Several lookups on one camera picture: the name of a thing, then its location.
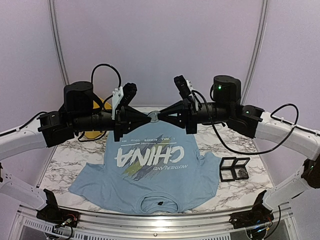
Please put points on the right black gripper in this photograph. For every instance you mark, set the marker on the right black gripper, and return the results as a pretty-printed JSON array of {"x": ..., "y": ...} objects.
[{"x": 188, "y": 117}]

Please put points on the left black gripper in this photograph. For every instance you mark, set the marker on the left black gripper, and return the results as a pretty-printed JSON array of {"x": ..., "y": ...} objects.
[{"x": 127, "y": 118}]

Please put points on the portrait brooch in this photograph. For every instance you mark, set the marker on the portrait brooch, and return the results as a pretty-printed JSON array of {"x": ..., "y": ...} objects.
[{"x": 153, "y": 115}]

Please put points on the light blue printed t-shirt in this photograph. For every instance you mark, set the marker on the light blue printed t-shirt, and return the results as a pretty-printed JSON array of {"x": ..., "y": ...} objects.
[{"x": 155, "y": 168}]

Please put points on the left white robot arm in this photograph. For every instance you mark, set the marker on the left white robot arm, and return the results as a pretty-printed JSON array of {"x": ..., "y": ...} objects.
[{"x": 49, "y": 129}]

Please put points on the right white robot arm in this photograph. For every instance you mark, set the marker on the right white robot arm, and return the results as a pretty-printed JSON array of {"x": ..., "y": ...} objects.
[{"x": 254, "y": 122}]

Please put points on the left black brooch display box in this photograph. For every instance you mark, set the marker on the left black brooch display box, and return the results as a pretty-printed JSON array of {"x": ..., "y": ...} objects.
[{"x": 226, "y": 169}]

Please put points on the yellow plastic basket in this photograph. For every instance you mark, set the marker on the yellow plastic basket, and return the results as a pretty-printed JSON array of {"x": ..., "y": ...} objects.
[{"x": 96, "y": 132}]

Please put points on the front aluminium rail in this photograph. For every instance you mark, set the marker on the front aluminium rail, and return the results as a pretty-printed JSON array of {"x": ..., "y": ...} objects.
[{"x": 93, "y": 225}]

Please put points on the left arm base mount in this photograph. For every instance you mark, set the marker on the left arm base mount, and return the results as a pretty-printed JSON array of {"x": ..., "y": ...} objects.
[{"x": 58, "y": 217}]

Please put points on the right aluminium frame post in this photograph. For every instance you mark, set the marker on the right aluminium frame post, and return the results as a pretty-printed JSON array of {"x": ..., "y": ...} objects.
[{"x": 258, "y": 43}]

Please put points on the aluminium frame post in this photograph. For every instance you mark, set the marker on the aluminium frame post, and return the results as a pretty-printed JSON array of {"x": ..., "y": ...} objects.
[
  {"x": 57, "y": 42},
  {"x": 258, "y": 43}
]

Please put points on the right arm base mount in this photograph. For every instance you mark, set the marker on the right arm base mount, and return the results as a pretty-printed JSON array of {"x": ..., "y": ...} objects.
[{"x": 244, "y": 219}]

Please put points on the left aluminium frame post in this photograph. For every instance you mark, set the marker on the left aluminium frame post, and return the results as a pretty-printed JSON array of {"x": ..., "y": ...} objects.
[{"x": 57, "y": 42}]

